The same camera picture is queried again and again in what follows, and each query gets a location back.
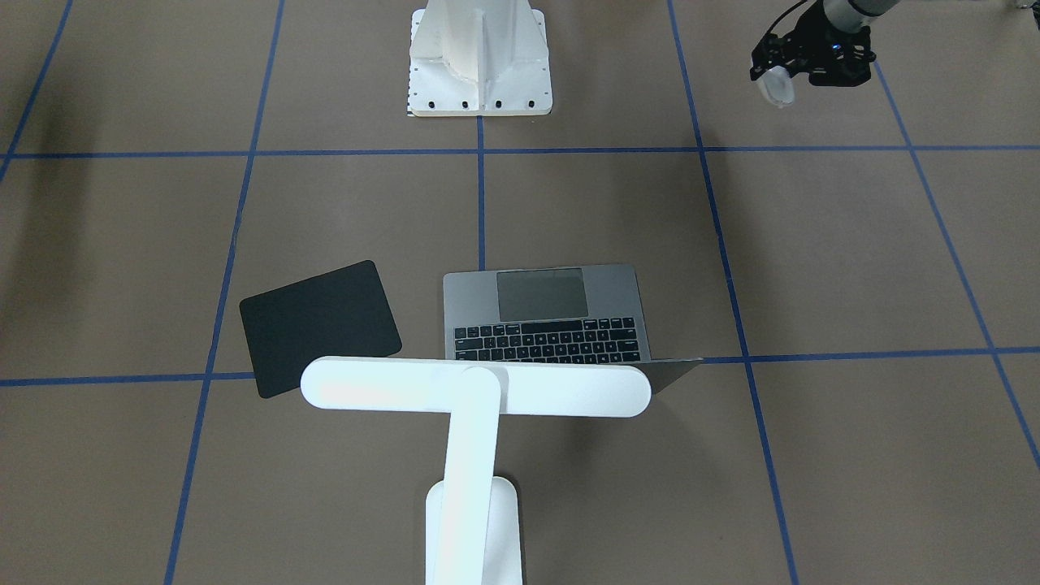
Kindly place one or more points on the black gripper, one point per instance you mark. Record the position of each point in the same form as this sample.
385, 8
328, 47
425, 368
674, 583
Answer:
812, 45

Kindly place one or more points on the white computer mouse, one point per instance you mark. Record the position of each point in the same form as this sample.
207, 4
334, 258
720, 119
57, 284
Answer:
777, 87

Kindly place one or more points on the grey laptop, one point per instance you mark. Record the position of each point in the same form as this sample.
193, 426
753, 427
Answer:
591, 314

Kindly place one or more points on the black mouse pad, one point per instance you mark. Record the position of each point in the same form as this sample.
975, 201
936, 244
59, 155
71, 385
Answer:
341, 313

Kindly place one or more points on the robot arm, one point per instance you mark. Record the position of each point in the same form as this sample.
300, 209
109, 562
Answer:
846, 16

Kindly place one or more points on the white desk lamp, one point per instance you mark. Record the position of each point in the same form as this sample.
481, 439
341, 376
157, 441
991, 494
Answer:
472, 532

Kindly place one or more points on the white camera pole with base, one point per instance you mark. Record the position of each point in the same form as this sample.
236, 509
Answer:
479, 58

